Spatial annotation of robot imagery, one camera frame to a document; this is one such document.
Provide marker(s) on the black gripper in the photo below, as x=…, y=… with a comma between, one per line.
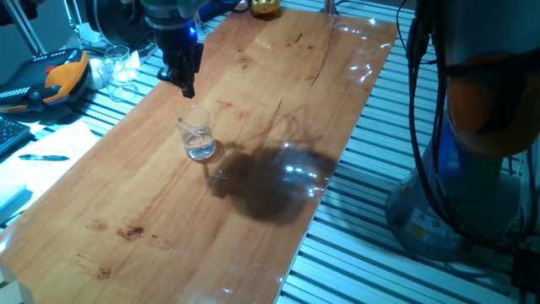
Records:
x=181, y=46

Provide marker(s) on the clear glass stirring rod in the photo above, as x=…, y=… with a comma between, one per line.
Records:
x=192, y=128

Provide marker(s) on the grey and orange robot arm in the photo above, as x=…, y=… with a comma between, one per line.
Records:
x=476, y=25

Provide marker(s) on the large empty glass beaker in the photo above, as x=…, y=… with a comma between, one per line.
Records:
x=122, y=90

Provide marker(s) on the glass beaker with water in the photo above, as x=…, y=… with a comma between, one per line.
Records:
x=200, y=145

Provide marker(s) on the small empty glass beaker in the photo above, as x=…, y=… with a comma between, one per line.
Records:
x=118, y=52

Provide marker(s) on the glossy wooden board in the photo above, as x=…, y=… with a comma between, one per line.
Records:
x=253, y=84

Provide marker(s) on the blue cloth bag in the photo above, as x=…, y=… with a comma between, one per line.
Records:
x=223, y=6

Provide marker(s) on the black round device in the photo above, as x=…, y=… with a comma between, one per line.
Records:
x=109, y=25

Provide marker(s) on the gold piggy bank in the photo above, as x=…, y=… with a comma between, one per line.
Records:
x=265, y=6

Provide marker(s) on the black orange teach pendant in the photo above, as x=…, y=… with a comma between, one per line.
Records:
x=63, y=80

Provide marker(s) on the dark ballpoint pen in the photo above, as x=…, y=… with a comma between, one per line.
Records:
x=42, y=157

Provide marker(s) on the white paper sheet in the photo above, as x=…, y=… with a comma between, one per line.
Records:
x=50, y=173

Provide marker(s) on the black computer keyboard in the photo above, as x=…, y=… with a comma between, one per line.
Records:
x=10, y=133

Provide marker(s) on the white and blue notebook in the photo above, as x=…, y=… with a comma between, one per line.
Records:
x=12, y=202

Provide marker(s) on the grey metal frame post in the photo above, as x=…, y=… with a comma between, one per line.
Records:
x=25, y=27

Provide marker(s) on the aluminium frame post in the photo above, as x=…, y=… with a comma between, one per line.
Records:
x=329, y=5

